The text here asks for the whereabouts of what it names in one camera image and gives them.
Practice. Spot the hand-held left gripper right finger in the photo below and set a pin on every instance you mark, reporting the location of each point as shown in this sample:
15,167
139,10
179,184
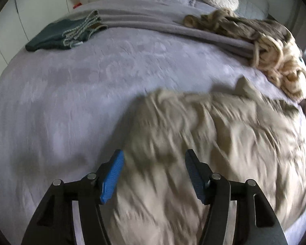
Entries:
193,178

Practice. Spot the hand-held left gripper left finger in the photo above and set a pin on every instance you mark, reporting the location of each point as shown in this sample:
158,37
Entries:
112,176

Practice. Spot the beige puffer jacket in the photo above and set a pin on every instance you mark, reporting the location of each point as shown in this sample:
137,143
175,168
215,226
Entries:
219,132

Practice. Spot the lilac embossed bed blanket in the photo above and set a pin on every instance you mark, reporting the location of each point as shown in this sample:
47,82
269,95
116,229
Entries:
66,94

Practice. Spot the cream striped robe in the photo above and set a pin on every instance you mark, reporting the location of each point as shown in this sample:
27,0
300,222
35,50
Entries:
283,69

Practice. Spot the folded dark green jeans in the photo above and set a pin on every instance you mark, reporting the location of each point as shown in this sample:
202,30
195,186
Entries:
51,35

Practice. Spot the grey fleece blanket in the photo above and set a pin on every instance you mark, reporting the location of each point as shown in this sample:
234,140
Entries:
155,23

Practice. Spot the brown fleece garment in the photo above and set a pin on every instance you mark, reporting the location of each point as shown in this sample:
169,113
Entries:
232,23

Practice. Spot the small red object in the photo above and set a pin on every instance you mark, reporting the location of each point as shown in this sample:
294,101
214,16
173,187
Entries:
77,5

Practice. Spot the white wardrobe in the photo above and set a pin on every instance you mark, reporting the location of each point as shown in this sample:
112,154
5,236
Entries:
28,10

